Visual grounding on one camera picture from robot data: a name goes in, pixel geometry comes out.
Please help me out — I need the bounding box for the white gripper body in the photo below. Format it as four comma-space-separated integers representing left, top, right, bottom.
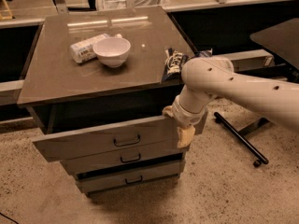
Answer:
171, 96, 206, 128

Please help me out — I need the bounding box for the grey top drawer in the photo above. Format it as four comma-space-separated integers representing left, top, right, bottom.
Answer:
32, 109, 209, 163

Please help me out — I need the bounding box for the grey drawer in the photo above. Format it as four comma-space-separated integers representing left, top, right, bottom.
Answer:
76, 160, 185, 194
61, 142, 190, 175
32, 109, 209, 163

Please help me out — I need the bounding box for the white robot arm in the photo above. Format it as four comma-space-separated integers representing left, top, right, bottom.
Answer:
163, 56, 299, 148

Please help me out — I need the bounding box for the grey bottom drawer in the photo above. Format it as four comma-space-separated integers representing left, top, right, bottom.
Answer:
76, 160, 185, 194

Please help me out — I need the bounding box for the grey drawer cabinet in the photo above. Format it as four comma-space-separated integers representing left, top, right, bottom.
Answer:
17, 6, 205, 198

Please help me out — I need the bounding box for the grey middle drawer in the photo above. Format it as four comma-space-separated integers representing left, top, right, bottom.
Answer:
61, 142, 190, 175

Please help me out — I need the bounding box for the dark round table top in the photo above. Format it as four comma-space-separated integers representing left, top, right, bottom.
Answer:
250, 18, 299, 69

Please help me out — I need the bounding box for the blue chip bag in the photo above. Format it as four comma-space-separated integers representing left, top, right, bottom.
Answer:
162, 48, 213, 82

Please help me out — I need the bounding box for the black table base bar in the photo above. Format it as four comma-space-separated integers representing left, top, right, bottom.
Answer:
214, 112, 269, 167

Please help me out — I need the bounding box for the white ceramic bowl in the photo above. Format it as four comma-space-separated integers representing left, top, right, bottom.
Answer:
93, 37, 131, 68

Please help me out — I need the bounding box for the white plastic bottle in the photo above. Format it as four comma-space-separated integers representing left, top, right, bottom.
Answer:
70, 34, 123, 63

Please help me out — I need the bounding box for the clear plastic bin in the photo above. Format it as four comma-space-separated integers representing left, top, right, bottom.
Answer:
96, 0, 169, 10

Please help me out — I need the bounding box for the yellow wooden object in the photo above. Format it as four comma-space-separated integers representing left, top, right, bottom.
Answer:
0, 0, 13, 21

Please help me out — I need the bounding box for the black cable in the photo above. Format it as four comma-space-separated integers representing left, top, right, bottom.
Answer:
0, 212, 20, 224

